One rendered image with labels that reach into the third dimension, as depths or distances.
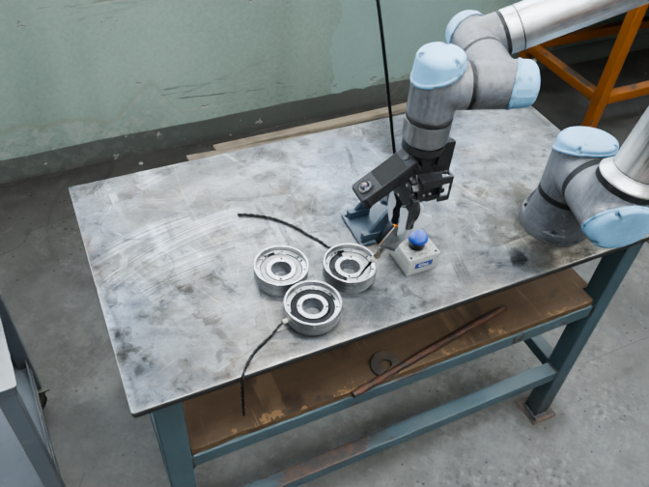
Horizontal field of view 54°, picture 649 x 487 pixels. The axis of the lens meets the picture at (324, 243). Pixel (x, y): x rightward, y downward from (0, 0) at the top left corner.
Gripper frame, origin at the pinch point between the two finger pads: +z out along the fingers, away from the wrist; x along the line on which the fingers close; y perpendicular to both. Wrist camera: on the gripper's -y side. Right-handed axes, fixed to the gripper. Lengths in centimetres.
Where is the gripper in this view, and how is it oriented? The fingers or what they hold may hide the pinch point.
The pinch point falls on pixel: (395, 231)
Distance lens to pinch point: 118.0
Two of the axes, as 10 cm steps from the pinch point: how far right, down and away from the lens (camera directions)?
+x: -3.8, -6.7, 6.4
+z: -0.6, 7.1, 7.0
